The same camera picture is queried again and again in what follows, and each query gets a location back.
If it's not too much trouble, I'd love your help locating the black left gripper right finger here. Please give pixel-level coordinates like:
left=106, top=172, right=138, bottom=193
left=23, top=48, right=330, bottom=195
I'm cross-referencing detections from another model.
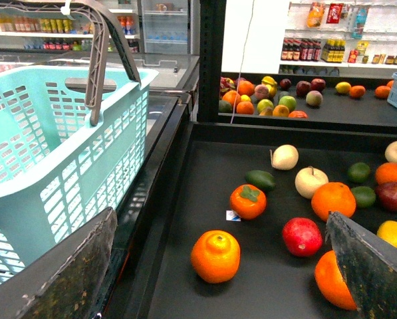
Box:
left=326, top=211, right=397, bottom=318

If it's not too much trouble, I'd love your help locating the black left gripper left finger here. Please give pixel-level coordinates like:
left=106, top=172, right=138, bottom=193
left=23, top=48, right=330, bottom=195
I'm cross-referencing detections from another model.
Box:
left=15, top=207, right=117, bottom=318

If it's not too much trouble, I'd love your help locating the yellow lemon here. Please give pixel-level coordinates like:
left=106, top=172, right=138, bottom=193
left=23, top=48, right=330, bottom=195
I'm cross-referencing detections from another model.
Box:
left=376, top=220, right=397, bottom=248

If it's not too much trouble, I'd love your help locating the light blue plastic basket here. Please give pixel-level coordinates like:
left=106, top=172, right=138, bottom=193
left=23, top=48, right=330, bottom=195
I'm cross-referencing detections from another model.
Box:
left=0, top=66, right=158, bottom=284

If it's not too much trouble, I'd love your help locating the grey basket handle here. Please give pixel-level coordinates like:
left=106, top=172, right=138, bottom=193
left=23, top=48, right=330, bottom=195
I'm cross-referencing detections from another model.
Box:
left=0, top=1, right=141, bottom=126

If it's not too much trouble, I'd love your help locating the red apple on shelf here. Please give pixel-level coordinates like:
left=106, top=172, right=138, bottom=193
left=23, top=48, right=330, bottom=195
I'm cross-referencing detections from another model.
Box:
left=375, top=182, right=397, bottom=213

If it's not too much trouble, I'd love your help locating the orange near right finger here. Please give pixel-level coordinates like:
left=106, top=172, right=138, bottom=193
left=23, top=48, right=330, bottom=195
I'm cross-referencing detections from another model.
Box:
left=314, top=250, right=357, bottom=310

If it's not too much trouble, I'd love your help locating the green lime lower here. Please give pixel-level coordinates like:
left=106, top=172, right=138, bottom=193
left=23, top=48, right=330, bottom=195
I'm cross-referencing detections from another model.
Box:
left=351, top=186, right=376, bottom=209

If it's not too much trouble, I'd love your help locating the green lime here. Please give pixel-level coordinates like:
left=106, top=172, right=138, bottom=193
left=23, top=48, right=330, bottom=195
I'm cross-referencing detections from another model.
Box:
left=351, top=186, right=376, bottom=209
left=347, top=162, right=371, bottom=183

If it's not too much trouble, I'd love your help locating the red pomegranate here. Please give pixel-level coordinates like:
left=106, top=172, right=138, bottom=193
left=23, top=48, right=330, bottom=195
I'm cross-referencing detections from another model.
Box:
left=282, top=217, right=323, bottom=257

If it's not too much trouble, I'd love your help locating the large round orange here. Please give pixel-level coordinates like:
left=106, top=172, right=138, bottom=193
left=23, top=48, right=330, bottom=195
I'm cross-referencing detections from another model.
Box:
left=311, top=182, right=356, bottom=222

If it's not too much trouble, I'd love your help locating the small orange back right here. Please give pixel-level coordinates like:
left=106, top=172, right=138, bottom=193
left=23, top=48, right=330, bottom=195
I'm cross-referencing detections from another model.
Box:
left=375, top=162, right=397, bottom=185

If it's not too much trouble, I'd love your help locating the green lime upper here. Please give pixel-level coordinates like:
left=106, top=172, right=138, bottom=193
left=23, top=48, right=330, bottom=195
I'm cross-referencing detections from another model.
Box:
left=347, top=162, right=371, bottom=183

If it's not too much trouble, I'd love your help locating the white pear centre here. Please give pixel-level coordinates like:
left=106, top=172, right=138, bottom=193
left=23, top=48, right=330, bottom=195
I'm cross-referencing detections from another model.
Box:
left=295, top=166, right=329, bottom=199

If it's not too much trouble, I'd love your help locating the orange persimmon green calyx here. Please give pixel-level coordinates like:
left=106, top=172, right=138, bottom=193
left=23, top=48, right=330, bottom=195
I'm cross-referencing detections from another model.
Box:
left=229, top=183, right=267, bottom=220

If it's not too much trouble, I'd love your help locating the knobby orange mandarin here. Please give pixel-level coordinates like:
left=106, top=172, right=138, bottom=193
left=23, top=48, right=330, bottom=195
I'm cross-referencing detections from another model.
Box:
left=190, top=230, right=241, bottom=284

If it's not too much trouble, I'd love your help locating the dark green avocado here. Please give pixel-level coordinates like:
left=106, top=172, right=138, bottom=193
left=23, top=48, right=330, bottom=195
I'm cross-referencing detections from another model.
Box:
left=245, top=169, right=276, bottom=192

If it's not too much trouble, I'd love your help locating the white pear left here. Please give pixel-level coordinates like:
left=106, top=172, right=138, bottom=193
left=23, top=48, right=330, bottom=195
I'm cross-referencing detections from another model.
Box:
left=269, top=144, right=299, bottom=171

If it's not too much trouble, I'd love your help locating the white blue label tag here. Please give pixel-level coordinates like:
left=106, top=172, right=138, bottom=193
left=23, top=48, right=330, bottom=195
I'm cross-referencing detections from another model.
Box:
left=225, top=210, right=241, bottom=221

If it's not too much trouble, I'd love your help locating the glass top freezer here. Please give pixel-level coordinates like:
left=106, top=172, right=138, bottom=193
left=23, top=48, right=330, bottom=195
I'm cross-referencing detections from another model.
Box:
left=0, top=49, right=201, bottom=140

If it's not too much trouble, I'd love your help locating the white zip tie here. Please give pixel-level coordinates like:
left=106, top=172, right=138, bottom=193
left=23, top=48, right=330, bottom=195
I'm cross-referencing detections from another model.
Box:
left=61, top=0, right=72, bottom=19

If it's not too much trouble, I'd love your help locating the white hanging cable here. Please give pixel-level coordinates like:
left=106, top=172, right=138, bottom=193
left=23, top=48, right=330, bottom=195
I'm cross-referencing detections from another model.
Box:
left=230, top=0, right=256, bottom=125

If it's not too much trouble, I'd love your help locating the black shelf upright post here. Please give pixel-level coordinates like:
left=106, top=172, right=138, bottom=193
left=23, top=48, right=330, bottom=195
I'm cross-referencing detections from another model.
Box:
left=197, top=0, right=227, bottom=122

